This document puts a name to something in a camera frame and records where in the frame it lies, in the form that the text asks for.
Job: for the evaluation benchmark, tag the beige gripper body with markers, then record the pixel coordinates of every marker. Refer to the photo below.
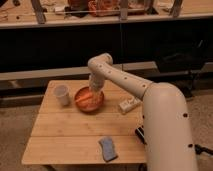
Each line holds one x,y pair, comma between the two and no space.
96,83

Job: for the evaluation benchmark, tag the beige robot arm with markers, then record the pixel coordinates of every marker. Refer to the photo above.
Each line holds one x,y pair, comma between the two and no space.
168,138

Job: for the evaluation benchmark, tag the orange ceramic bowl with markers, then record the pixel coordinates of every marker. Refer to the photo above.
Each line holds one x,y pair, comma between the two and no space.
91,104

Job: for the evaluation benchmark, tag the white plastic cup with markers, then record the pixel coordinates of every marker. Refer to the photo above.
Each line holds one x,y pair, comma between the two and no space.
61,92

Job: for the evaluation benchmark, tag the white power strip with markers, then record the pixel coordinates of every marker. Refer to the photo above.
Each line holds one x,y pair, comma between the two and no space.
129,104

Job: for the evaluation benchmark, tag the wooden table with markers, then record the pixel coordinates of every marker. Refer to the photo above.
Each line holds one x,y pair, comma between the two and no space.
65,135

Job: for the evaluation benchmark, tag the black device at table edge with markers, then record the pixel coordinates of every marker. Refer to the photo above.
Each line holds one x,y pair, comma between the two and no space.
140,134

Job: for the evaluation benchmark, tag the orange basket on shelf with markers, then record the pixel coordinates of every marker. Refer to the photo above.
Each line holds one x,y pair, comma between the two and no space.
100,8

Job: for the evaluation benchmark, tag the blue grey sponge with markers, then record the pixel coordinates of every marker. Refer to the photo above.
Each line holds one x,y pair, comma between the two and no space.
108,149

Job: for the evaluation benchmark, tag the black office chair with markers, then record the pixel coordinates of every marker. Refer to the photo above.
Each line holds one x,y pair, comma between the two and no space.
191,62

